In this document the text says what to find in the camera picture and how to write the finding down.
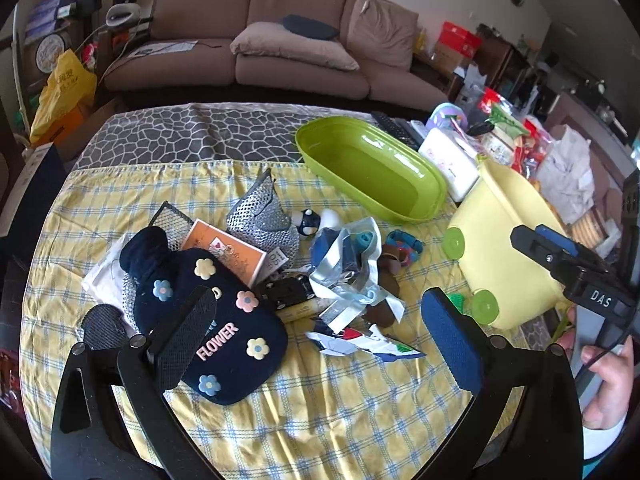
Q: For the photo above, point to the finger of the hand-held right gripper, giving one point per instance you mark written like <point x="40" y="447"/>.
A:
<point x="537" y="247"/>
<point x="557" y="237"/>

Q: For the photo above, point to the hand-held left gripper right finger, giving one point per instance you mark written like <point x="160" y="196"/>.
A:
<point x="450" y="335"/>

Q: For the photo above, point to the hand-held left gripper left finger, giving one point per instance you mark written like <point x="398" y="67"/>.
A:
<point x="185" y="335"/>

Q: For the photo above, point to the yellow plastic basin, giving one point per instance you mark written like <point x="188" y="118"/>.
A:
<point x="505" y="240"/>

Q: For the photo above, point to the navy flower plush pouch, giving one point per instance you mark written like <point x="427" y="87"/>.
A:
<point x="220" y="300"/>

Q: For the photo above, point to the person's right hand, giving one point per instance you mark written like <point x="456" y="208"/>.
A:
<point x="607" y="385"/>

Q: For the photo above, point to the bag of biscuits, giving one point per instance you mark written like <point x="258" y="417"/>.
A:
<point x="589" y="227"/>

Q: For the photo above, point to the crumpled white paper bag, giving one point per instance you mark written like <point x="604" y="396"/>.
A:
<point x="567" y="170"/>

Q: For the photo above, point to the brown pouch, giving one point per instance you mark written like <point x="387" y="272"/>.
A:
<point x="385" y="290"/>

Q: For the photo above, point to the orange card box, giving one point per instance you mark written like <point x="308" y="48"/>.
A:
<point x="225" y="252"/>

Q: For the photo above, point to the blue toy wristwatch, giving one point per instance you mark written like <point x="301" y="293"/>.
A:
<point x="404" y="247"/>

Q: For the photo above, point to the white mesh cloth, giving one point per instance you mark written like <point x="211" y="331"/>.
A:
<point x="105" y="270"/>

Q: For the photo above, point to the black toy car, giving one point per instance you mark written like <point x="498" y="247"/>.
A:
<point x="285" y="291"/>

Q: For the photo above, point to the clear bag of blue pieces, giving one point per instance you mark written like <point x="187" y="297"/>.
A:
<point x="345" y="285"/>

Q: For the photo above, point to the pile of snack packets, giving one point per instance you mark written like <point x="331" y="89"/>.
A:
<point x="510" y="130"/>

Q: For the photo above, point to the beige tube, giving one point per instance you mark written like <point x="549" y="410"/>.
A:
<point x="302" y="310"/>

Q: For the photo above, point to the white tissue pack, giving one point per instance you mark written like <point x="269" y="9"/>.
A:
<point x="450" y="160"/>

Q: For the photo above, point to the teal tape roll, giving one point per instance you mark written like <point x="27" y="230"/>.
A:
<point x="365" y="240"/>

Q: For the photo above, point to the silver glitter mesh pouch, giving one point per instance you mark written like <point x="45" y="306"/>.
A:
<point x="260" y="220"/>

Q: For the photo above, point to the yellow plaid tablecloth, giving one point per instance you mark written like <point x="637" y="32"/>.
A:
<point x="325" y="410"/>

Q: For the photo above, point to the purple plastic container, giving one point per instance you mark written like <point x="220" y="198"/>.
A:
<point x="447" y="116"/>

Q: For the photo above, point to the blue mushroom figurine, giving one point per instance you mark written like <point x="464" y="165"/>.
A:
<point x="307" y="222"/>

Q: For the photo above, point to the green plastic tray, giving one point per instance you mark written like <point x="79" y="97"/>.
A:
<point x="370" y="170"/>

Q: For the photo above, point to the black remote control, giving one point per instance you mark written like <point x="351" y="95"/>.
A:
<point x="395" y="130"/>

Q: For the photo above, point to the dark wooden cabinet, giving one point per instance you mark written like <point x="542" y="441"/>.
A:
<point x="502" y="60"/>

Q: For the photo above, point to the grey patterned cloth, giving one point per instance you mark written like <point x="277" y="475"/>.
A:
<point x="190" y="130"/>

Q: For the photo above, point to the navy paper bag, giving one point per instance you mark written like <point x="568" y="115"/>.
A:
<point x="30" y="200"/>

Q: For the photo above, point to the red box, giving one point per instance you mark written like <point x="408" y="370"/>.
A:
<point x="460" y="37"/>

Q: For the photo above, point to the cardboard box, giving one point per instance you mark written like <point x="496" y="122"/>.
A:
<point x="75" y="127"/>

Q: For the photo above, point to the yellow plastic bag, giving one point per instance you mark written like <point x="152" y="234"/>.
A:
<point x="62" y="95"/>

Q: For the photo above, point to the beige sofa back cushion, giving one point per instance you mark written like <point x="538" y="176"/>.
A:
<point x="382" y="22"/>

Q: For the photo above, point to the papers on sofa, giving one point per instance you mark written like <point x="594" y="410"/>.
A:
<point x="162" y="48"/>

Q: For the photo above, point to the beige pillow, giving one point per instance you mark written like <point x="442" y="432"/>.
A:
<point x="295" y="45"/>

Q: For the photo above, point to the round white tin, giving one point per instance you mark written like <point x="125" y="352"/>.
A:
<point x="50" y="53"/>

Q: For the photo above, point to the dark blue cushion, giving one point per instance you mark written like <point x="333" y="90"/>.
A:
<point x="310" y="27"/>

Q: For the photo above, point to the white handheld device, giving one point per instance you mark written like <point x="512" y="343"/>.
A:
<point x="122" y="12"/>

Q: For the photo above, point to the brown sofa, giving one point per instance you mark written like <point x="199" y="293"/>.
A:
<point x="210" y="5"/>

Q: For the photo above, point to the stack of blue boxes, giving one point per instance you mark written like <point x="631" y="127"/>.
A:
<point x="47" y="12"/>

